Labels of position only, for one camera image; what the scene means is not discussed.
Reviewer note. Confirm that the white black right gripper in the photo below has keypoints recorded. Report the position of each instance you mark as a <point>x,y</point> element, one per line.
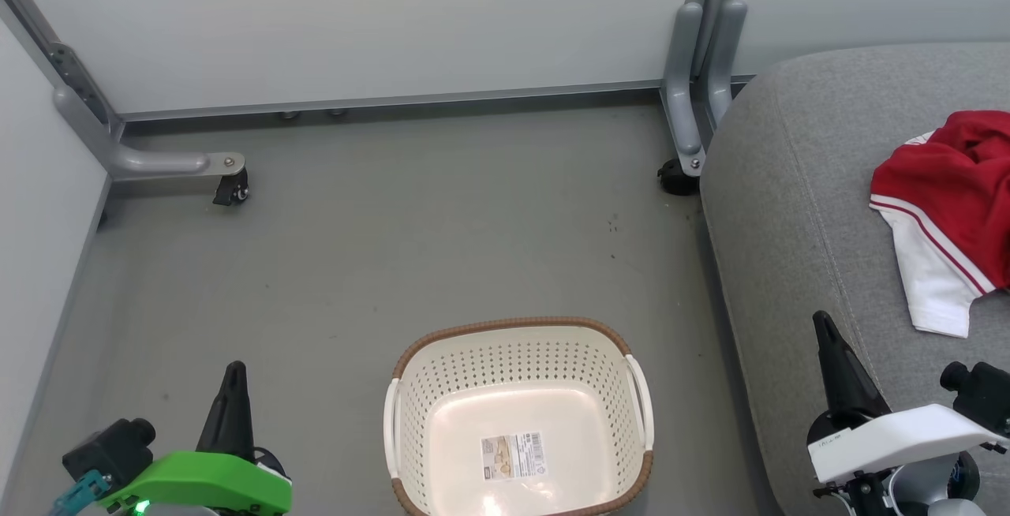
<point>899,441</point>

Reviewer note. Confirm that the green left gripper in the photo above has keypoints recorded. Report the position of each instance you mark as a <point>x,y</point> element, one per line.
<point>205,483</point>

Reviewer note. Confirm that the red and white garment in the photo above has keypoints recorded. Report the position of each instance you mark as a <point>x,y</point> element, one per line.
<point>955,185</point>

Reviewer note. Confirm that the cream perforated laundry basket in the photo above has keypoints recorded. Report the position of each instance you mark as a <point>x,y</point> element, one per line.
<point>521,421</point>

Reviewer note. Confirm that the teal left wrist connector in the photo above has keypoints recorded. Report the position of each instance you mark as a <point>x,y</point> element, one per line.
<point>79,492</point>

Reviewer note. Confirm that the grey fabric sofa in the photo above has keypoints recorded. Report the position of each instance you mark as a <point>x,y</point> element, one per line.
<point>797,224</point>

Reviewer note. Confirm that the black caster wheel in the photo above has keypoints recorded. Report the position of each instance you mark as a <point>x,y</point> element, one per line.
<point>231,188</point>
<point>677,177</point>

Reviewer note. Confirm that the grey partition leg single foot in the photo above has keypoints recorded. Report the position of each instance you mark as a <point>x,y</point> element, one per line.
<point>142,161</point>

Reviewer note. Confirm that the paper sticker label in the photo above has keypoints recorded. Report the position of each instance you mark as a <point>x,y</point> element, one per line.
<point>513,456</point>

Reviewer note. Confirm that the grey partition leg double foot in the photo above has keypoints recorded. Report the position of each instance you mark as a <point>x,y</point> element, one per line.
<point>685,106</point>

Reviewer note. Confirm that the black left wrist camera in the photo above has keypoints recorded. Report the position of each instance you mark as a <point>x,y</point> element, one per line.
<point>110,449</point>

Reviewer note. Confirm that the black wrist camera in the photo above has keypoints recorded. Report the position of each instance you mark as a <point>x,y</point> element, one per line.
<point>982,394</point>
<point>110,449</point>

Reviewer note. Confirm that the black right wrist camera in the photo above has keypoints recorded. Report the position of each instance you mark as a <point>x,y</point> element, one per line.
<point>982,394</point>

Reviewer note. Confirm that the grey partition bottom rail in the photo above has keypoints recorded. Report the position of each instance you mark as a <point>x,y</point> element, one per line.
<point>394,102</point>

